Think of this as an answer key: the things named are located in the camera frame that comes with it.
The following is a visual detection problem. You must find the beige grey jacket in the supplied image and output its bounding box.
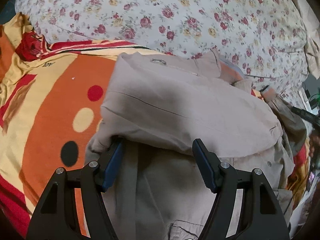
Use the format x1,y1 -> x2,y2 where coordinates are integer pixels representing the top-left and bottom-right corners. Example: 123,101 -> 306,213
86,51 -> 307,239

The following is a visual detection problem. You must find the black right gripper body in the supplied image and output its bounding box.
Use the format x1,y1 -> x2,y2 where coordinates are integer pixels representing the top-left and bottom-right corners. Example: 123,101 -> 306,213
291,107 -> 320,129

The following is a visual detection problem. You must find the orange red yellow blanket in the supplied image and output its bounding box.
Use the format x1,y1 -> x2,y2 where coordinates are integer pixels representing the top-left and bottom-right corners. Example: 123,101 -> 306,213
1,13 -> 308,239

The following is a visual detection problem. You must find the white floral quilt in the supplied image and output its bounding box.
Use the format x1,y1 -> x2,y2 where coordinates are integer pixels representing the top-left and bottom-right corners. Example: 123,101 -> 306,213
15,0 -> 308,107

